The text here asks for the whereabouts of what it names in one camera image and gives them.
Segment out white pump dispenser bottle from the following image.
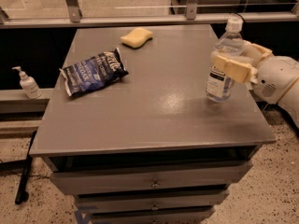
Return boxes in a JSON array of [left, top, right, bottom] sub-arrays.
[[13, 66, 41, 99]]

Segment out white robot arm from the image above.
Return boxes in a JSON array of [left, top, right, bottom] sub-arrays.
[[210, 41, 299, 127]]

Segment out black bar on floor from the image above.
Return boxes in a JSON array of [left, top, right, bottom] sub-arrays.
[[15, 131, 36, 204]]

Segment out metal window rail frame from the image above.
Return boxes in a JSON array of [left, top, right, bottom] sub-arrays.
[[0, 0, 299, 29]]

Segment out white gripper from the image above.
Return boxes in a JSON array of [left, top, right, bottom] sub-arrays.
[[210, 41, 299, 105]]

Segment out blue chip bag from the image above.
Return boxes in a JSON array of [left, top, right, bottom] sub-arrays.
[[61, 49, 129, 96]]

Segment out grey drawer cabinet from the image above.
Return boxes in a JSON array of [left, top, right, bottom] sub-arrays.
[[29, 24, 278, 224]]

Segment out middle grey drawer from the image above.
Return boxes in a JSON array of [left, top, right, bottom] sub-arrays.
[[75, 189, 229, 214]]

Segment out clear plastic water bottle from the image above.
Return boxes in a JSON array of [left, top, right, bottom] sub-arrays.
[[206, 18, 244, 102]]

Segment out top grey drawer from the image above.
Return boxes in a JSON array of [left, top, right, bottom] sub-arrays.
[[50, 161, 253, 195]]

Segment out bottom grey drawer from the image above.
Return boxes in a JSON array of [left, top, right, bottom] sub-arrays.
[[90, 206, 215, 224]]

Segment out grey drawer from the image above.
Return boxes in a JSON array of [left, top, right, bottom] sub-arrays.
[[90, 206, 215, 224], [75, 189, 229, 214], [50, 161, 253, 195]]

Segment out yellow sponge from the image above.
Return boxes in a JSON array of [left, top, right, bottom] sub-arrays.
[[121, 27, 153, 49]]

